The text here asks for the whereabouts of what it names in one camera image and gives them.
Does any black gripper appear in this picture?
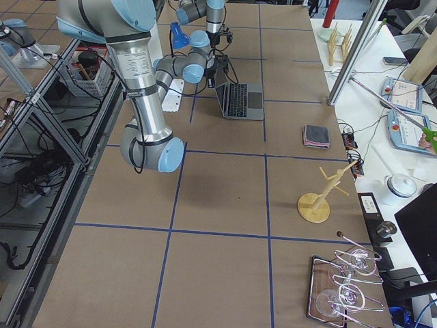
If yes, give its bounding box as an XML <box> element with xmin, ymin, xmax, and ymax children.
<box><xmin>206</xmin><ymin>55</ymin><xmax>229</xmax><ymax>88</ymax></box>
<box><xmin>210</xmin><ymin>32</ymin><xmax>221</xmax><ymax>48</ymax></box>

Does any silver grey laptop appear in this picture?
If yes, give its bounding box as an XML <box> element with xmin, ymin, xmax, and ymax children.
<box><xmin>214</xmin><ymin>68</ymin><xmax>264</xmax><ymax>120</ymax></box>

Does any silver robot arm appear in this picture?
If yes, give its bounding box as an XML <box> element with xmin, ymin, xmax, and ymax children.
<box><xmin>176</xmin><ymin>0</ymin><xmax>225</xmax><ymax>48</ymax></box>
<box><xmin>57</xmin><ymin>1</ymin><xmax>225</xmax><ymax>173</ymax></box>

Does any blue desk lamp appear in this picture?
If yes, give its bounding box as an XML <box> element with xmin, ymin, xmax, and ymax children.
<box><xmin>169</xmin><ymin>22</ymin><xmax>190</xmax><ymax>58</ymax></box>

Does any wooden dish rack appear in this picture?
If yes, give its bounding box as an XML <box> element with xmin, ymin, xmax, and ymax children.
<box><xmin>327</xmin><ymin>24</ymin><xmax>352</xmax><ymax>66</ymax></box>

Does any grey pink folded cloth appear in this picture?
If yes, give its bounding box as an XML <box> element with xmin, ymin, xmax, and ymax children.
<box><xmin>302</xmin><ymin>124</ymin><xmax>330</xmax><ymax>148</ymax></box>

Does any red cylinder on plate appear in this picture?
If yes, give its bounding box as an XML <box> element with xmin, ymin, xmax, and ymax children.
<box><xmin>318</xmin><ymin>0</ymin><xmax>340</xmax><ymax>42</ymax></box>

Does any white plastic basket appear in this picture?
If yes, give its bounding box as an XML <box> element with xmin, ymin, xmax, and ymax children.
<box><xmin>60</xmin><ymin>47</ymin><xmax>111</xmax><ymax>97</ymax></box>

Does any orange electronics board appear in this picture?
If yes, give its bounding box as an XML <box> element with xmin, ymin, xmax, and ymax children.
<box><xmin>341</xmin><ymin>132</ymin><xmax>358</xmax><ymax>150</ymax></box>

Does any black smartphone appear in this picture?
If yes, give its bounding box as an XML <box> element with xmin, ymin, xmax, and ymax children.
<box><xmin>382</xmin><ymin>56</ymin><xmax>408</xmax><ymax>66</ymax></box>

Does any wooden mug tree stand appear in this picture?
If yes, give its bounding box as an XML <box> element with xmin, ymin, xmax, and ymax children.
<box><xmin>297</xmin><ymin>160</ymin><xmax>357</xmax><ymax>223</ymax></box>

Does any robot teach pendant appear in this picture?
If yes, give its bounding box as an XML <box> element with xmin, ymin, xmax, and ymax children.
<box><xmin>381</xmin><ymin>77</ymin><xmax>423</xmax><ymax>113</ymax></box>
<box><xmin>387</xmin><ymin>110</ymin><xmax>428</xmax><ymax>154</ymax></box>

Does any white enamel pot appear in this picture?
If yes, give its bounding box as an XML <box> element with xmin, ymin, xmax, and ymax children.
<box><xmin>379</xmin><ymin>174</ymin><xmax>417</xmax><ymax>205</ymax></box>

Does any clear wine glass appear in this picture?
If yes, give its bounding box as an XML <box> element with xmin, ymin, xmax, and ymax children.
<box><xmin>334</xmin><ymin>249</ymin><xmax>382</xmax><ymax>277</ymax></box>
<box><xmin>315</xmin><ymin>284</ymin><xmax>365</xmax><ymax>318</ymax></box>

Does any black monitor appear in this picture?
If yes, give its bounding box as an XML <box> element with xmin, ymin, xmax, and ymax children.
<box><xmin>395</xmin><ymin>184</ymin><xmax>436</xmax><ymax>281</ymax></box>

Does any glass holder tray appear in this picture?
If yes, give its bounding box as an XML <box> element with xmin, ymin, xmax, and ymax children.
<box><xmin>306</xmin><ymin>254</ymin><xmax>386</xmax><ymax>323</ymax></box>

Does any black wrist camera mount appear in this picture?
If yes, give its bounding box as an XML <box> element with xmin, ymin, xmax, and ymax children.
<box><xmin>219</xmin><ymin>26</ymin><xmax>234</xmax><ymax>44</ymax></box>

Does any white camera pillar base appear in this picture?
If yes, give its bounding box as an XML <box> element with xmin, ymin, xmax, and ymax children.
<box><xmin>162</xmin><ymin>79</ymin><xmax>184</xmax><ymax>113</ymax></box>

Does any aluminium frame post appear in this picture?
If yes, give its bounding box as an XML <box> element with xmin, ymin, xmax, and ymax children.
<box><xmin>328</xmin><ymin>0</ymin><xmax>388</xmax><ymax>106</ymax></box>

